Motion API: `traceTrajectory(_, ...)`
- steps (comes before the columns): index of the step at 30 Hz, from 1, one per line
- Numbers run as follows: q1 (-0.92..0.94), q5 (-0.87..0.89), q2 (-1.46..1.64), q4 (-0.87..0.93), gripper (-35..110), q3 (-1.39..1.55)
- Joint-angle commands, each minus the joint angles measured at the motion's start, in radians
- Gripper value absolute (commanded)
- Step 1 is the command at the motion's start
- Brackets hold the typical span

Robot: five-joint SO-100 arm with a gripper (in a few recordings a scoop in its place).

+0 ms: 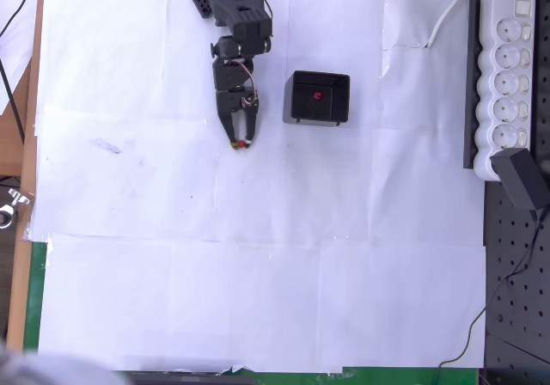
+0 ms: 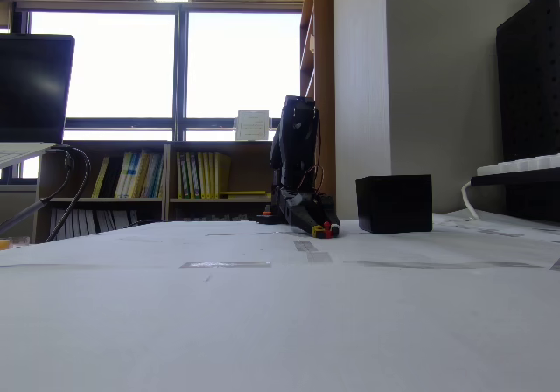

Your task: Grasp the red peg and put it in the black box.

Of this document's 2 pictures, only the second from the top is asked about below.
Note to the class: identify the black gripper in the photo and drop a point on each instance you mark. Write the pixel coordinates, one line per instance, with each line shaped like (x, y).
(303, 213)

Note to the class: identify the red toy block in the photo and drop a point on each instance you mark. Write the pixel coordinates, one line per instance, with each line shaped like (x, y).
(325, 232)

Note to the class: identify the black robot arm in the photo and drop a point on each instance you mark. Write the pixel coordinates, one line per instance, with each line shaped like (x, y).
(295, 147)

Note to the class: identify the black box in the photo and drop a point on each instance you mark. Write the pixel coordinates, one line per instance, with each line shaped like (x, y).
(394, 204)

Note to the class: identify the flat lying yellow book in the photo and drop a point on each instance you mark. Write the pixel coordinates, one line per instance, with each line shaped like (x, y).
(242, 193)

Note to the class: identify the low wooden bookshelf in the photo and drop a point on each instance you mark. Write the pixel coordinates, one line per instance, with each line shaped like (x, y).
(105, 203)
(219, 204)

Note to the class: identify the white paper table cover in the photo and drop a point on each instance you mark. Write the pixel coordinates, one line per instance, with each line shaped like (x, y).
(262, 313)

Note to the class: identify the white notice card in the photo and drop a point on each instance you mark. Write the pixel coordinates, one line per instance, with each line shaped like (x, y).
(252, 125)

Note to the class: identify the tall wooden bookshelf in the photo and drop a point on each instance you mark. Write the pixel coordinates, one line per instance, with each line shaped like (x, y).
(324, 81)

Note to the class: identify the white power strip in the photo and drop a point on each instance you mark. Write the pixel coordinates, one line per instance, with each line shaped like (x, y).
(520, 165)

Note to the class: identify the leaning yellow book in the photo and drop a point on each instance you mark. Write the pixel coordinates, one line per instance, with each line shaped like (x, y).
(100, 177)

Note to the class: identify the black pegboard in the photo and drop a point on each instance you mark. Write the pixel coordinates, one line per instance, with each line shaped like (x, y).
(529, 81)

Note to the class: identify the small orange object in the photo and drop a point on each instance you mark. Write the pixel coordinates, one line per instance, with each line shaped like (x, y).
(3, 244)

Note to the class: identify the laptop with dark screen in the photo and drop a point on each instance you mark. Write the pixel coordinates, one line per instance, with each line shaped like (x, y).
(30, 86)

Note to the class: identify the window with dark frame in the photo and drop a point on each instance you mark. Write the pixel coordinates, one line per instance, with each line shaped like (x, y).
(177, 68)

